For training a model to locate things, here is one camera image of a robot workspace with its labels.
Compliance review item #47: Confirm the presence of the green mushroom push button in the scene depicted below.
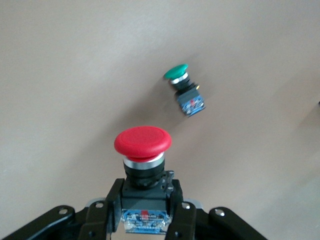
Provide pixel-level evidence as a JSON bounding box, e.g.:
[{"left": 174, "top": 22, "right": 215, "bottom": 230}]
[{"left": 163, "top": 63, "right": 207, "bottom": 118}]

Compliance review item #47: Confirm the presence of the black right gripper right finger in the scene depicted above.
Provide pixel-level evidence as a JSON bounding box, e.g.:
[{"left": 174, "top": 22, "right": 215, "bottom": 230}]
[{"left": 165, "top": 179, "right": 198, "bottom": 240}]

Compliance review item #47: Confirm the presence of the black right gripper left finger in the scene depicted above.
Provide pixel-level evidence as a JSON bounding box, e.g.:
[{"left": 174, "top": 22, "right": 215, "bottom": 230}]
[{"left": 79, "top": 178, "right": 125, "bottom": 240}]

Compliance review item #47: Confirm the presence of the red mushroom push button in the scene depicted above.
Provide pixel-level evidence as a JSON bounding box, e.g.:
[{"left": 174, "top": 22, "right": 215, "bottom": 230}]
[{"left": 113, "top": 125, "right": 176, "bottom": 236}]

